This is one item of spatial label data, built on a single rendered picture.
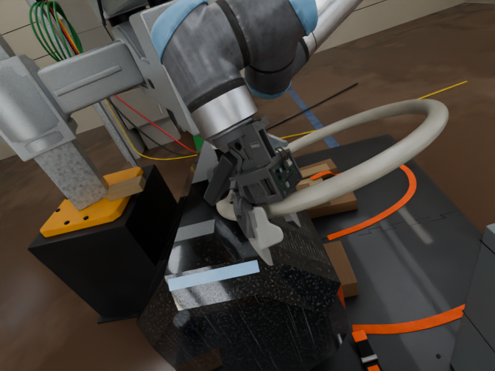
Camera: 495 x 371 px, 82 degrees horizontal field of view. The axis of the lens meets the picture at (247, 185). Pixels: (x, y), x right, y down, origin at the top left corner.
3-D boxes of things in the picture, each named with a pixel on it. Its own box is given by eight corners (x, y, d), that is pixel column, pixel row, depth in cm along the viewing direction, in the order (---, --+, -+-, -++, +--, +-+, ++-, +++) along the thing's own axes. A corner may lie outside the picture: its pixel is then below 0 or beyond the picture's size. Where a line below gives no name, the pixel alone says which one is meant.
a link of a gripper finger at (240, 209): (247, 240, 41) (235, 180, 42) (239, 241, 42) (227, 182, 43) (267, 233, 45) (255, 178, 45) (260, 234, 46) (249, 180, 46)
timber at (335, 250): (359, 295, 156) (357, 282, 150) (336, 299, 158) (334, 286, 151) (342, 252, 181) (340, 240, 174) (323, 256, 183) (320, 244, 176)
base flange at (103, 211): (40, 239, 158) (34, 232, 156) (81, 187, 198) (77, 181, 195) (118, 220, 150) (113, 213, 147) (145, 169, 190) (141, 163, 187)
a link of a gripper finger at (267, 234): (284, 270, 39) (269, 204, 40) (253, 270, 43) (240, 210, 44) (297, 263, 41) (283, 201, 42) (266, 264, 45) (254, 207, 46)
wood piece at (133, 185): (109, 201, 160) (104, 195, 157) (114, 191, 168) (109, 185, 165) (143, 190, 159) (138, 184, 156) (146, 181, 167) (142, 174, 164)
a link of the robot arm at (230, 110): (178, 121, 41) (219, 103, 48) (195, 151, 42) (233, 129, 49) (218, 95, 35) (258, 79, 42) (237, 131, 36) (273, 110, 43)
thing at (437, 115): (200, 205, 79) (195, 196, 79) (332, 127, 93) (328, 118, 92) (281, 257, 34) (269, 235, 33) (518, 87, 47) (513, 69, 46)
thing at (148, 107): (143, 154, 410) (109, 98, 362) (157, 121, 517) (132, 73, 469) (183, 141, 405) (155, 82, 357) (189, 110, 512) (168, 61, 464)
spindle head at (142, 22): (170, 123, 136) (120, 20, 111) (210, 104, 142) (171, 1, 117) (197, 143, 108) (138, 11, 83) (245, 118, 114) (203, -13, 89)
